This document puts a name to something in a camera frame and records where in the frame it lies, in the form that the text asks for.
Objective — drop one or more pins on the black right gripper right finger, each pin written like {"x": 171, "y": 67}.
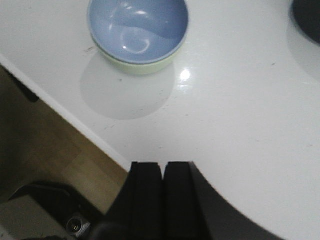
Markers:
{"x": 194, "y": 210}

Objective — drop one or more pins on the robot base with connector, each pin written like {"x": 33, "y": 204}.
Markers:
{"x": 47, "y": 211}

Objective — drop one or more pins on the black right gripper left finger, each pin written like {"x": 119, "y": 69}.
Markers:
{"x": 138, "y": 208}

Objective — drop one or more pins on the green bowl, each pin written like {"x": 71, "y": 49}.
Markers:
{"x": 135, "y": 66}

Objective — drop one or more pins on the dark blue saucepan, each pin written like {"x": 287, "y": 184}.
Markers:
{"x": 305, "y": 14}

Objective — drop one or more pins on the blue bowl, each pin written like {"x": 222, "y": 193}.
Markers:
{"x": 138, "y": 32}

